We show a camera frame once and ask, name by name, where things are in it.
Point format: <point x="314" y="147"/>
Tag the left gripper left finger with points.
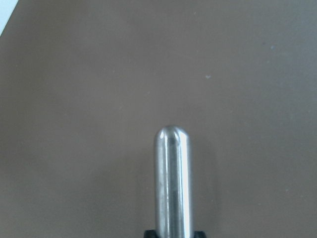
<point x="149" y="234"/>

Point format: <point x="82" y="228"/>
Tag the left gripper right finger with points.
<point x="199" y="234"/>

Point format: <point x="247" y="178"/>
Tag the steel muddler with black cap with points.
<point x="173" y="183"/>

